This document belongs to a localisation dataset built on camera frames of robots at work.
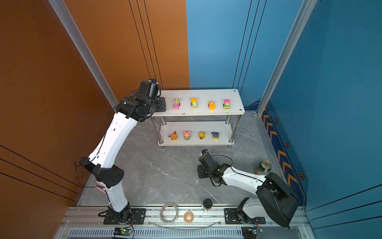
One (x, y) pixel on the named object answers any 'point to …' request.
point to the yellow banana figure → (202, 135)
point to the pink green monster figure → (186, 135)
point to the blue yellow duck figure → (215, 135)
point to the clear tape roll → (161, 215)
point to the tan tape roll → (188, 216)
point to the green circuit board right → (249, 232)
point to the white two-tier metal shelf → (227, 130)
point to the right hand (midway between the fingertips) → (199, 170)
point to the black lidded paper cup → (207, 204)
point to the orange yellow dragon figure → (173, 136)
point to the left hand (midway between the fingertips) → (163, 101)
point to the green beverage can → (263, 167)
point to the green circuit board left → (126, 231)
